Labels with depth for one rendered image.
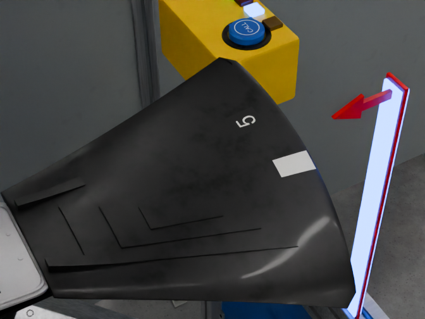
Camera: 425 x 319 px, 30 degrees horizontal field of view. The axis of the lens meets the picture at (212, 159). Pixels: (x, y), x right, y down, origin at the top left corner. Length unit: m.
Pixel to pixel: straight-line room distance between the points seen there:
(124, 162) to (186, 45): 0.36
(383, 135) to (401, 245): 1.41
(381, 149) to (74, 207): 0.28
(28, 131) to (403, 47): 0.90
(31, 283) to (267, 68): 0.45
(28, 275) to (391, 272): 1.57
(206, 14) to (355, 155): 1.18
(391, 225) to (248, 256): 1.58
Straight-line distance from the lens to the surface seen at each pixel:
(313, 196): 0.61
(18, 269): 0.54
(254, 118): 0.63
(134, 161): 0.60
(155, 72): 1.49
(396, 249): 2.08
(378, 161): 0.72
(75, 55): 1.40
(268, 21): 0.91
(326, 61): 1.75
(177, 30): 0.94
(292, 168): 0.62
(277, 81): 0.91
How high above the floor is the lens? 1.61
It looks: 46 degrees down
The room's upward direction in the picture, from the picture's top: 1 degrees counter-clockwise
